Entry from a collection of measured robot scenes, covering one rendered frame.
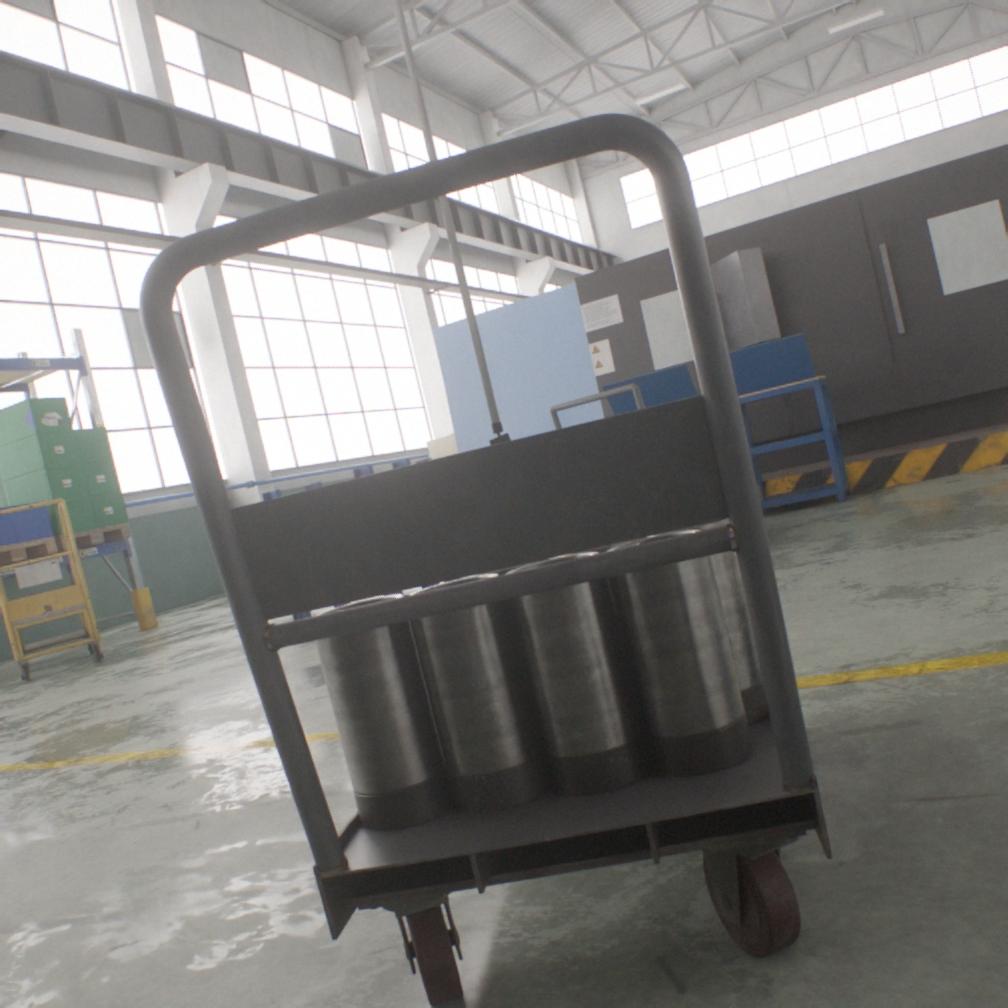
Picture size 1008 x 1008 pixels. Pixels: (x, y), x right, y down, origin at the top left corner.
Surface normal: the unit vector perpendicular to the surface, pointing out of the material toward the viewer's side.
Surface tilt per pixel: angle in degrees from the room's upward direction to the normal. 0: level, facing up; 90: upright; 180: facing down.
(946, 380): 90
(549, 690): 90
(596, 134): 109
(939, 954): 0
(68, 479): 90
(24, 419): 90
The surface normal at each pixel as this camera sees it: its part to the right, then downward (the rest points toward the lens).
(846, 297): -0.42, 0.08
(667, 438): -0.11, 0.22
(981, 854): -0.23, -0.97
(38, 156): 0.88, -0.18
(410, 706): 0.66, -0.11
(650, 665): -0.65, 0.19
